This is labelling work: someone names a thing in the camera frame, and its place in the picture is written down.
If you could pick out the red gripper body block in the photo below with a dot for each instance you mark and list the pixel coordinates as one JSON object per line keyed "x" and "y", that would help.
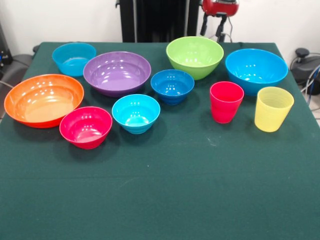
{"x": 217, "y": 9}

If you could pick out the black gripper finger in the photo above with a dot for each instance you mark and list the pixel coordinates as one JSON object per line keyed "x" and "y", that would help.
{"x": 203, "y": 25}
{"x": 221, "y": 27}

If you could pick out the green bowl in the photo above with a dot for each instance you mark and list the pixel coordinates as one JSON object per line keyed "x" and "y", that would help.
{"x": 194, "y": 55}

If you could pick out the large blue bowl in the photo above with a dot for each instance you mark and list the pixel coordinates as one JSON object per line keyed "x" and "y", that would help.
{"x": 256, "y": 67}

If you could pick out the small dark blue bowl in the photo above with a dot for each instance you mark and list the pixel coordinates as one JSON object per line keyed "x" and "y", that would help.
{"x": 172, "y": 86}

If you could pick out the pink cup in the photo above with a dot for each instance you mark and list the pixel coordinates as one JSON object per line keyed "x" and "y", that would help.
{"x": 226, "y": 107}

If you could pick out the grey round floor base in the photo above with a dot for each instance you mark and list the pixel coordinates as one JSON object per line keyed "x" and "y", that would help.
{"x": 307, "y": 65}
{"x": 17, "y": 62}

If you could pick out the purple bowl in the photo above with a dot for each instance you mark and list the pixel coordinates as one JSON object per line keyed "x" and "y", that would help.
{"x": 117, "y": 75}

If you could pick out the yellow cup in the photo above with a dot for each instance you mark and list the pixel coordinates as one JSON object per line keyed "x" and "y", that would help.
{"x": 273, "y": 112}

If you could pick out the small cyan bowl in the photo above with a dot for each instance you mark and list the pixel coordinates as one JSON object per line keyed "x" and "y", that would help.
{"x": 136, "y": 113}

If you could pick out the translucent blue bowl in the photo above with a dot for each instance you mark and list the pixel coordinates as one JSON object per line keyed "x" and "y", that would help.
{"x": 71, "y": 58}

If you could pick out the pink bowl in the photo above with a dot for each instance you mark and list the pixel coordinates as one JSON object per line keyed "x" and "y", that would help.
{"x": 85, "y": 127}

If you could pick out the dark green table cloth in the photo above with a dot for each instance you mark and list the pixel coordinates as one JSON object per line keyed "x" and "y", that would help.
{"x": 160, "y": 187}

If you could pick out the orange bowl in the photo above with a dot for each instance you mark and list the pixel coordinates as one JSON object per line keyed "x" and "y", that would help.
{"x": 42, "y": 100}

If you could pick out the dark equipment unit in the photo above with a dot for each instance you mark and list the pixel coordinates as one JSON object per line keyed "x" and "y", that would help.
{"x": 4, "y": 55}

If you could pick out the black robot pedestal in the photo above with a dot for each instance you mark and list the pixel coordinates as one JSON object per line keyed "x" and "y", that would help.
{"x": 160, "y": 20}

